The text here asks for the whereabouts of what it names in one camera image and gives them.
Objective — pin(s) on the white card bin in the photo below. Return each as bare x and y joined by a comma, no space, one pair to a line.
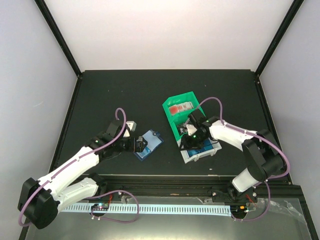
187,159

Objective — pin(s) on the circuit board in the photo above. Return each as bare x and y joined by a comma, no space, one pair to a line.
100,207
239,209

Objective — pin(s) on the right black frame post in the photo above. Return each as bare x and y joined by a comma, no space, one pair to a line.
282,29

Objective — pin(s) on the right circuit board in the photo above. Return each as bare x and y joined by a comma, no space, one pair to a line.
239,209

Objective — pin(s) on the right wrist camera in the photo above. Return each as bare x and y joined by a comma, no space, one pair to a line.
191,129

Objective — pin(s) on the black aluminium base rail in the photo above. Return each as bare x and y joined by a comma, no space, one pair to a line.
185,186

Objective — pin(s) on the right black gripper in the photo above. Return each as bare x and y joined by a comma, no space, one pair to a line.
188,145

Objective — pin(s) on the left black frame post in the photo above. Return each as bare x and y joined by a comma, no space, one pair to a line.
50,21

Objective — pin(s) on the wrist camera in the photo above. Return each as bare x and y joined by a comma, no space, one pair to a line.
191,129
129,129

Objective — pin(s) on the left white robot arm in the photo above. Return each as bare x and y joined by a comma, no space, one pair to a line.
41,200

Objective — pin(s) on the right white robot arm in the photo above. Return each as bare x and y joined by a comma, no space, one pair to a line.
262,155

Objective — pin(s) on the green card bin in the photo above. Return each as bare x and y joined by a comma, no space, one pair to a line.
182,117

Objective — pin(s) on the blue credit cards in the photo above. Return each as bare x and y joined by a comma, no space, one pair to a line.
207,147

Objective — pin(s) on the blue card holder wallet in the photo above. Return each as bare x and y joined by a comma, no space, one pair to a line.
153,140

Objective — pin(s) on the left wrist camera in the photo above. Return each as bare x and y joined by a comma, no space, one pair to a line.
129,129

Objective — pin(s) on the black frame post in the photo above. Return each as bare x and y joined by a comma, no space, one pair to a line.
282,29
50,21

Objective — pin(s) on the white slotted cable duct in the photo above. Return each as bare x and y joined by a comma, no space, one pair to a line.
153,209

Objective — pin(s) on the red white credit cards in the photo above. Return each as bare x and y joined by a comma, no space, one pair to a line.
181,107

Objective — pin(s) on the left circuit board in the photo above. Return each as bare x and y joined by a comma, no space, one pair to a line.
100,207

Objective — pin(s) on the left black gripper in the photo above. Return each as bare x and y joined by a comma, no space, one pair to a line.
140,148

